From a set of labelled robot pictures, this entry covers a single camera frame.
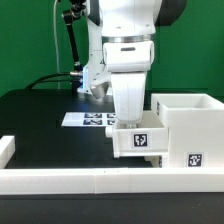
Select white drawer cabinet box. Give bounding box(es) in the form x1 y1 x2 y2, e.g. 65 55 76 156
151 94 224 168

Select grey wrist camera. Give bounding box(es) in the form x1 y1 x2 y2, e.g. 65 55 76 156
90 83 111 99

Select white fiducial marker sheet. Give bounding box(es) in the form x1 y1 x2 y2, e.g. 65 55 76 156
62 112 116 127

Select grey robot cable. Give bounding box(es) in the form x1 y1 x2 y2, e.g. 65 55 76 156
52 0 62 90

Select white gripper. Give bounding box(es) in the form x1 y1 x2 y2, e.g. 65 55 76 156
103 41 154 125

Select black cable bundle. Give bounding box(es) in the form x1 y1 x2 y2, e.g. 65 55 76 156
25 70 84 90

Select white drawer tray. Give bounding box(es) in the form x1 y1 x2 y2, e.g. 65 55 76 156
105 111 168 158
145 156 168 168

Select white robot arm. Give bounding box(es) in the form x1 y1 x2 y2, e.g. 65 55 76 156
82 0 187 125

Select white front drawer tray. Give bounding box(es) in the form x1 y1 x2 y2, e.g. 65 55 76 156
145 156 168 168

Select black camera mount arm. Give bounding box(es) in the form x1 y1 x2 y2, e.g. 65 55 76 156
62 0 86 71

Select white U-shaped fence wall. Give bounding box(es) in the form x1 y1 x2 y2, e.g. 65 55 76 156
0 136 224 195

